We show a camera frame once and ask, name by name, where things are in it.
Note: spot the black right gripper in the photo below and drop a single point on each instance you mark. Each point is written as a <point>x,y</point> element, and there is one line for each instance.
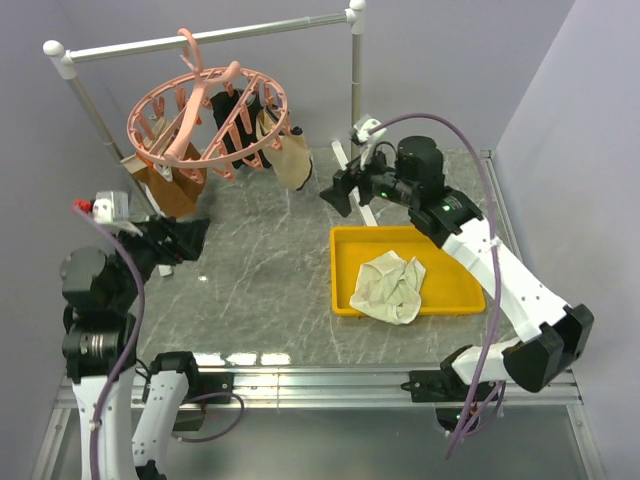
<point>354,175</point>

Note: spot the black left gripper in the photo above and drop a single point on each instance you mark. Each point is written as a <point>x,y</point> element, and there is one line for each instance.
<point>186,237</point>

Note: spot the pale green white underwear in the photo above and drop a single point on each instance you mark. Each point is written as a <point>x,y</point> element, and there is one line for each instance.
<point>388,289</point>

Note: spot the pink round clip hanger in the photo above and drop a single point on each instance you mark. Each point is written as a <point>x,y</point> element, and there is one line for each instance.
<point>216,118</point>

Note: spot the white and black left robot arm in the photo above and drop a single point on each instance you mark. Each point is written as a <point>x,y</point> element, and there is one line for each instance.
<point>102,319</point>

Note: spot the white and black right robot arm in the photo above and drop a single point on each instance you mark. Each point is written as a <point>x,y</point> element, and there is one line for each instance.
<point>550,333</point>

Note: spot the brown hanging garment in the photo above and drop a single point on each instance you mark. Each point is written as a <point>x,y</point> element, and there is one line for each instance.
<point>176,198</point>

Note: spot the beige hanging garment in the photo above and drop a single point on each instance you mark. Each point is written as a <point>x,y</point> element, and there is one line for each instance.
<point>290,157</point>

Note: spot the yellow plastic tray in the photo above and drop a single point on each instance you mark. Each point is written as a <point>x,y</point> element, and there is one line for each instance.
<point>448,288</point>

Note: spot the silver white clothes rack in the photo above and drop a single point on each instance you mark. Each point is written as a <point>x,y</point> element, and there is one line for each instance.
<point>65,62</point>

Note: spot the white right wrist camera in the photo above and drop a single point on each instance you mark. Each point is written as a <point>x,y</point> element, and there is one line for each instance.
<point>365,135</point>

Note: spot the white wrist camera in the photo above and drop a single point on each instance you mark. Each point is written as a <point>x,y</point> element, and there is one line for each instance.
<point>107,207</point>
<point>365,135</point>

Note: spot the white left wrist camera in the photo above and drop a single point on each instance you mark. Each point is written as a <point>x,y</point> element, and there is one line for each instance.
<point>107,207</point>

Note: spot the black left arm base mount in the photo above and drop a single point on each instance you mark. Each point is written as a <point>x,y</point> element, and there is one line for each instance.
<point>190,418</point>

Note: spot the aluminium rail frame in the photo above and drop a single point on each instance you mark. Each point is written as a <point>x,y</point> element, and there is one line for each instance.
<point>257,305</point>

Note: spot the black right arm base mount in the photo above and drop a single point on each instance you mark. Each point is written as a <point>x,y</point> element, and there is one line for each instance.
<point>438,387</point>

